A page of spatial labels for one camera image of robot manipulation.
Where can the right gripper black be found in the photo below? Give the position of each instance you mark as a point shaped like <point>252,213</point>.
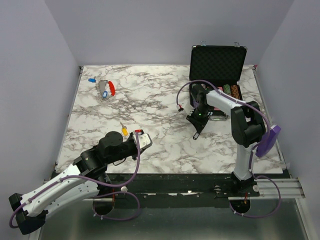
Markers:
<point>199,125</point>

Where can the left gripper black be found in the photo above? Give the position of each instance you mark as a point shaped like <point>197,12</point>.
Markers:
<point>131,137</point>

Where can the key with black tag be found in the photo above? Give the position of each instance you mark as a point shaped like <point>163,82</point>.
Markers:
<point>195,136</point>

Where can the key with blue label tag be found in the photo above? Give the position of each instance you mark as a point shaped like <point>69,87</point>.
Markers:
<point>104,94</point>

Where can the red handled metal key holder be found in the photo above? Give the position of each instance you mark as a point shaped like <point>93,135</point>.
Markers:
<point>105,85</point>

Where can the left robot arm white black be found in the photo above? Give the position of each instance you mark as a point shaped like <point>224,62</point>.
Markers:
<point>85,178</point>

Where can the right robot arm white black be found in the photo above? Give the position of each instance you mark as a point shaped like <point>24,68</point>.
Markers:
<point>247,127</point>

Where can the key with yellow tag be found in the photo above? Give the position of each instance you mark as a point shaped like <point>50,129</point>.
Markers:
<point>124,129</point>

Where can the green chip stack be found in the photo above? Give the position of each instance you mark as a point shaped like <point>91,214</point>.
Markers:
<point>227,89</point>

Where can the orange chip stack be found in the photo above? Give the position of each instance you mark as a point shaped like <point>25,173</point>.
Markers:
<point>235,91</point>

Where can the black poker chip case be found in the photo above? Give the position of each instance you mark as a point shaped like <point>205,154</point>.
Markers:
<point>219,65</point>

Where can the purple plastic object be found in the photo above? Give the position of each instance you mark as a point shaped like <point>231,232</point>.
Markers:
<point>268,142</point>

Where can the key with small blue tag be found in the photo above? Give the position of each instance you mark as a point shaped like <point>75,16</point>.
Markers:
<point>93,79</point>

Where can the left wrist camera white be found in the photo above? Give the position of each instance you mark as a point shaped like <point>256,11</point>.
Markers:
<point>141,139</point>

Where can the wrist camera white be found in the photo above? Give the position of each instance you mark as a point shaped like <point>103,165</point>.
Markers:
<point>141,139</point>
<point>187,109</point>

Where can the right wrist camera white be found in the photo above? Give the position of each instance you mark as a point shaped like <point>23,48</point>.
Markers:
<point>187,109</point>

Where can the black mounting base plate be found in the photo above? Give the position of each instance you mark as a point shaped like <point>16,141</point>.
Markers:
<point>161,191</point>

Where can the right aluminium rail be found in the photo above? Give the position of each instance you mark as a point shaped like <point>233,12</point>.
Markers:
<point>289,188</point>

